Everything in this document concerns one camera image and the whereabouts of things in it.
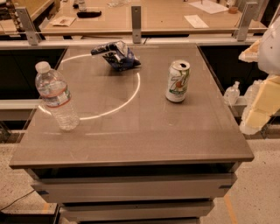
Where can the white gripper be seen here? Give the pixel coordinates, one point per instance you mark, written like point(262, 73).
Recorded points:
point(270, 51)

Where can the blue chip bag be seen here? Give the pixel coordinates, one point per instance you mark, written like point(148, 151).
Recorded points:
point(118, 55)

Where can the clear sanitizer bottle right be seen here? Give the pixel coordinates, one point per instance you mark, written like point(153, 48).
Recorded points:
point(251, 92)

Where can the clear sanitizer bottle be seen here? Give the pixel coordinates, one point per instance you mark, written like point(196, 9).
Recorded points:
point(251, 92)
point(232, 93)

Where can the clear sanitizer bottle left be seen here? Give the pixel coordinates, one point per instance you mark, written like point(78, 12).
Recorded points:
point(232, 93)

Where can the clear plastic water bottle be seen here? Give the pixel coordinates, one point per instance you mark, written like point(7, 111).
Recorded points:
point(54, 92)

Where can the brown tape roll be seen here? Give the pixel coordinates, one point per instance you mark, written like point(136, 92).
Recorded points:
point(233, 10)

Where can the green white soda can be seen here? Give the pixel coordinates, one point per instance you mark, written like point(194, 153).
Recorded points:
point(177, 80)

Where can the white paper sheet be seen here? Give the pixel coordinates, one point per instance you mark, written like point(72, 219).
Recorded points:
point(208, 7)

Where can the small white paper card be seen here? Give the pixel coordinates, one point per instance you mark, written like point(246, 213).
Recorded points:
point(196, 22)

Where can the upper cabinet drawer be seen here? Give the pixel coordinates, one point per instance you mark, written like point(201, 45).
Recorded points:
point(170, 187)

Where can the cabinet drawer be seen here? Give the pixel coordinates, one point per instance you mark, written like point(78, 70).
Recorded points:
point(170, 187)
point(145, 211)

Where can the lower cabinet drawer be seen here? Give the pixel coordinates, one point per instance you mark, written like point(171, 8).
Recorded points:
point(145, 211)

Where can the black object on desk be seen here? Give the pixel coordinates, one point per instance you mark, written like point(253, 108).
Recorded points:
point(89, 14)

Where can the brown paper envelope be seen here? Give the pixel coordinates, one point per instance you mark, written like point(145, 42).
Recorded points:
point(62, 21)

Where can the right metal bracket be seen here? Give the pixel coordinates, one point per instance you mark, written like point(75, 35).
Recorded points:
point(246, 17)

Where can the metal bracket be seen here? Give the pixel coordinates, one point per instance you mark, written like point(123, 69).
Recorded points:
point(136, 24)
point(246, 17)
point(27, 25)

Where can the middle metal bracket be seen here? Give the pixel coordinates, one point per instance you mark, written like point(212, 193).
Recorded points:
point(136, 24)

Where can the left metal bracket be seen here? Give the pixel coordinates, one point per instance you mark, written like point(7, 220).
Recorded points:
point(27, 25)

